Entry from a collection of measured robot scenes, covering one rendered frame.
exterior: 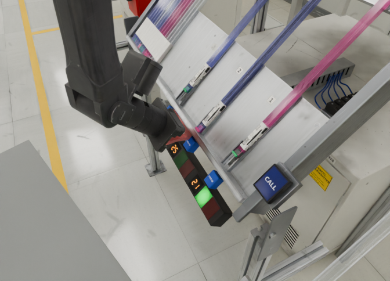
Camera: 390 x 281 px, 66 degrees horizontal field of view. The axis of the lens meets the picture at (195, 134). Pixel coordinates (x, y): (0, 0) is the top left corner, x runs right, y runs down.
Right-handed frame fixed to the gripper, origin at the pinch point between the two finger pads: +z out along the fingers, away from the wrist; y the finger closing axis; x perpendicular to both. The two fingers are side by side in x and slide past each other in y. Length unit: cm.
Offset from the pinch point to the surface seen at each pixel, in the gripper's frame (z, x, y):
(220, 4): 78, -35, 124
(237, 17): 96, -36, 124
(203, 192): 2.2, 4.7, -11.7
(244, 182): 1.4, -3.9, -16.9
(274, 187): -3.1, -8.8, -23.3
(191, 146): 1.0, 0.9, -2.1
